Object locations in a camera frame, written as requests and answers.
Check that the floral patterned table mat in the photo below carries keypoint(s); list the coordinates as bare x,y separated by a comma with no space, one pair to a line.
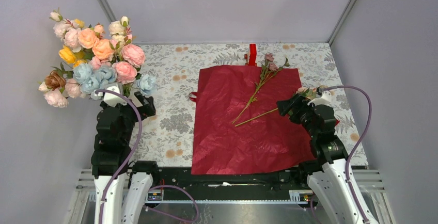
167,137

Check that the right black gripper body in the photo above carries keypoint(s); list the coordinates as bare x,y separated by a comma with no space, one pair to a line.
303,114

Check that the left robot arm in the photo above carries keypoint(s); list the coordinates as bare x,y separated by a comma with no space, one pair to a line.
112,151

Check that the brown rose stem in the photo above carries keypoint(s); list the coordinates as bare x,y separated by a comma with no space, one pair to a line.
58,77

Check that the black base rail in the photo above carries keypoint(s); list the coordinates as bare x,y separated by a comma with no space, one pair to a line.
262,186

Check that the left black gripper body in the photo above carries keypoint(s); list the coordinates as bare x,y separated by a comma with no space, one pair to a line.
145,110

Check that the brown and red wrapping paper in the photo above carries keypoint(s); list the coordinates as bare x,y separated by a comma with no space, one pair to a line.
267,144

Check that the light blue flower stem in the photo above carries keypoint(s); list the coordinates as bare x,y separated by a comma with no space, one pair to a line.
89,80

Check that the peach rose stem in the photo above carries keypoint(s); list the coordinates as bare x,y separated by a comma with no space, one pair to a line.
307,92

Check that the small blue bud stem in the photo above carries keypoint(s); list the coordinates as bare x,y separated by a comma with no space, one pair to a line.
269,70

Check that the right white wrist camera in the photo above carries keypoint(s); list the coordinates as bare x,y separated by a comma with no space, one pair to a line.
321,97

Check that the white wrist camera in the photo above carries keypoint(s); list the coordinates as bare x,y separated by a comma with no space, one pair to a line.
112,94
321,97

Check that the pastel rose bunch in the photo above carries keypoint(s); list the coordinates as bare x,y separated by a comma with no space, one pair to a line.
93,44

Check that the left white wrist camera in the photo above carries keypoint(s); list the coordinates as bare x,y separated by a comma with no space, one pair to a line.
112,94

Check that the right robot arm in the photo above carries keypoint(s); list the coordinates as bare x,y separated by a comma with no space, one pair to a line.
329,176

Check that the slotted white cable duct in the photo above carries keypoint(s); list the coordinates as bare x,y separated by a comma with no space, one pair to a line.
294,198

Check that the pink rose stem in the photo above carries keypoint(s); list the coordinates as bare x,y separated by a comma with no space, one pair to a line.
126,73

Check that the red toy block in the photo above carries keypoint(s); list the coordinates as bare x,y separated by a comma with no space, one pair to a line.
251,55

